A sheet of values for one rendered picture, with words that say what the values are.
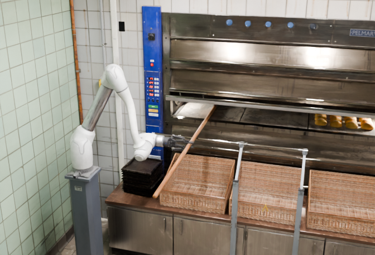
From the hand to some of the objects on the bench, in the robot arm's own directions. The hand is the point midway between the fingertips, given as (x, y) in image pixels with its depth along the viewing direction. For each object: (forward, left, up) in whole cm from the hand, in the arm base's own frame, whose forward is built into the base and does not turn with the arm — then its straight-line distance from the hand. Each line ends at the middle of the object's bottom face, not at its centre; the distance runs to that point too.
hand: (189, 144), depth 340 cm
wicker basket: (0, +29, -61) cm, 68 cm away
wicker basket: (+119, +28, -61) cm, 137 cm away
